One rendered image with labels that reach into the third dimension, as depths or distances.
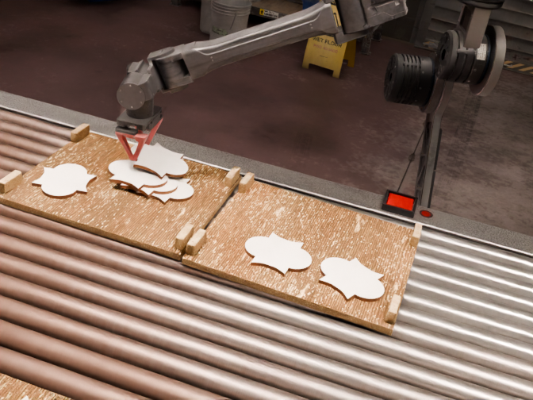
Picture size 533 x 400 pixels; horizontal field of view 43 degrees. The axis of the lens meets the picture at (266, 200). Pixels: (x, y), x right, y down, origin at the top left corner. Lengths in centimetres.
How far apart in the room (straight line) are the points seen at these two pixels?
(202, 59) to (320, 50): 363
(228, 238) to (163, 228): 13
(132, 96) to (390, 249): 61
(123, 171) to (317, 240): 44
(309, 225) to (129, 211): 38
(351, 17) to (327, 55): 362
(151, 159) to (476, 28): 97
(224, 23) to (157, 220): 372
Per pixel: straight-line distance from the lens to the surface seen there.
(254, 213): 143
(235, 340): 115
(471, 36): 197
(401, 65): 245
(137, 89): 135
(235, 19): 499
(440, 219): 161
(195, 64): 138
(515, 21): 598
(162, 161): 150
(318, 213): 147
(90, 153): 160
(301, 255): 131
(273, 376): 111
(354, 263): 133
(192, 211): 141
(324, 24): 135
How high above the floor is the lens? 170
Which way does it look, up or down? 31 degrees down
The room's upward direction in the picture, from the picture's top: 10 degrees clockwise
